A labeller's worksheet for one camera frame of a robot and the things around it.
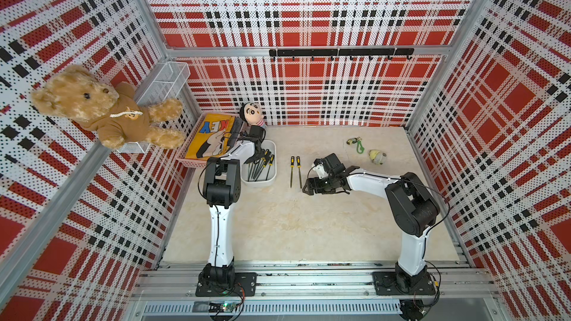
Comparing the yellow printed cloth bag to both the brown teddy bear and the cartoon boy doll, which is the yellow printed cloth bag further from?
the brown teddy bear

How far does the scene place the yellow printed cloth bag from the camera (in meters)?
1.04

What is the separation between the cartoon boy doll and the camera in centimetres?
110

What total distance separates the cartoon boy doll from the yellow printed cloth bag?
3.4 inches
